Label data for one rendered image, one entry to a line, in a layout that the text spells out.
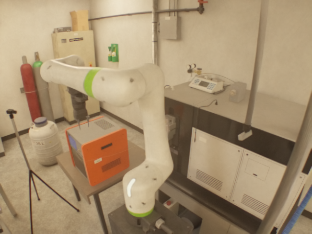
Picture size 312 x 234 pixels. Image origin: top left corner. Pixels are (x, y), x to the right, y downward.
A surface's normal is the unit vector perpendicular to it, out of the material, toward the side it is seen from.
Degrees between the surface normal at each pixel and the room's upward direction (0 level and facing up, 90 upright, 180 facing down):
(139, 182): 16
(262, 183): 90
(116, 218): 0
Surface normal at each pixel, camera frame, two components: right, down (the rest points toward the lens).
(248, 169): -0.71, 0.29
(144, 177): 0.18, -0.84
